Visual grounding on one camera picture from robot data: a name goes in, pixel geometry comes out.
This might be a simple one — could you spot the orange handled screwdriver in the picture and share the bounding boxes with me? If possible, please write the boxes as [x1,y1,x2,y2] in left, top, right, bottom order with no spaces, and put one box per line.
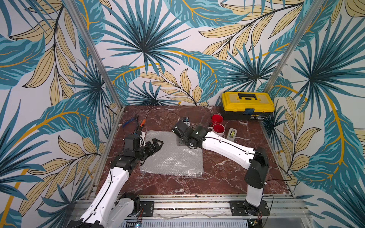
[139,113,148,129]

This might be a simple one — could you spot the blue handled pliers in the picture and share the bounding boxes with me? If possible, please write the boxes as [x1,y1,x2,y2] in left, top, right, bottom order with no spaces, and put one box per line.
[122,115,139,128]

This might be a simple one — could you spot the aluminium corner post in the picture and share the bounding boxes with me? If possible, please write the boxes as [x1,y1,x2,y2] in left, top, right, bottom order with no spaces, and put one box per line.
[64,0,124,110]
[263,0,325,93]

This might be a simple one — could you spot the left aluminium corner post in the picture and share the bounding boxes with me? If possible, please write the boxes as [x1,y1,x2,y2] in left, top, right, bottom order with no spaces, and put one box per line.
[64,0,124,110]

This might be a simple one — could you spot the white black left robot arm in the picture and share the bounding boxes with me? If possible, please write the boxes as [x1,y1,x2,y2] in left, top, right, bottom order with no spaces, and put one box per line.
[67,132,163,228]

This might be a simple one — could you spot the clear bubble wrap sheet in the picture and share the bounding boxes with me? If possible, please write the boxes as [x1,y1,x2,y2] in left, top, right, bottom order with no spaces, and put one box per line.
[140,131,203,177]

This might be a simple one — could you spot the red mug black handle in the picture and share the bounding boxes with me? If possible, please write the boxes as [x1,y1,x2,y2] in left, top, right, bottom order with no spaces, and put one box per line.
[211,114,224,125]

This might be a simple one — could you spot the right aluminium corner post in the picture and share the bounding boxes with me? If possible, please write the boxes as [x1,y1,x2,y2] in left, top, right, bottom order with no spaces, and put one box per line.
[263,0,325,93]

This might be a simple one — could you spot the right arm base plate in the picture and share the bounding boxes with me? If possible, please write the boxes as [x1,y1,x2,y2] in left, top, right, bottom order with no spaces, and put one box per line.
[229,200,270,217]

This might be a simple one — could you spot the yellow black plastic toolbox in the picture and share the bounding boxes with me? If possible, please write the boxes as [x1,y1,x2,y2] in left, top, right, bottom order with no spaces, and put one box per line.
[221,92,275,121]

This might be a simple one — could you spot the white mug red inside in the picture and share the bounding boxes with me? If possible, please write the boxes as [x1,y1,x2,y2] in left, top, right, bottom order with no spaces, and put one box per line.
[208,123,225,137]

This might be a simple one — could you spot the aluminium front frame rail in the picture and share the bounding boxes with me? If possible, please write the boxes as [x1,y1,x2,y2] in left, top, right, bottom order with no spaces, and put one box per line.
[114,194,314,228]

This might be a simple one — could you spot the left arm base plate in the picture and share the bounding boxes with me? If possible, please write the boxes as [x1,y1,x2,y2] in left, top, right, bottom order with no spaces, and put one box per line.
[128,201,155,218]

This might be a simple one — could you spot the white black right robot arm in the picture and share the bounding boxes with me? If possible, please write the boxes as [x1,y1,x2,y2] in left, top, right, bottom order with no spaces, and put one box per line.
[172,120,269,216]

